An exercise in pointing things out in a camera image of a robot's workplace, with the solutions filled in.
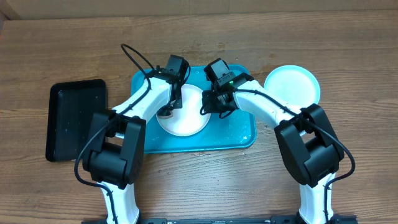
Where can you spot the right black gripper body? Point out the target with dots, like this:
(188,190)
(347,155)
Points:
(212,104)

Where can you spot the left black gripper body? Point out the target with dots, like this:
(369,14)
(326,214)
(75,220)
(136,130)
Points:
(173,102)

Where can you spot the dark scrubbing sponge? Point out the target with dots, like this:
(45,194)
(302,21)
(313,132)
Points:
(164,114)

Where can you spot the white plate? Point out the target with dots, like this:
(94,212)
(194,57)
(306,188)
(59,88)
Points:
(187,120)

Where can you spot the light blue plate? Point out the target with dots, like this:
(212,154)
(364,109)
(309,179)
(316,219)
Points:
(294,84)

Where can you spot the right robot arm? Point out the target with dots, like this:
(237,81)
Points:
(306,139)

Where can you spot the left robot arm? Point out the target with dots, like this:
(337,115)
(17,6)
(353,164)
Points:
(112,158)

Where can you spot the black plastic tray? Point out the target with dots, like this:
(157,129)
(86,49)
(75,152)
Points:
(71,107)

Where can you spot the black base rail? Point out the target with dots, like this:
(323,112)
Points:
(280,219)

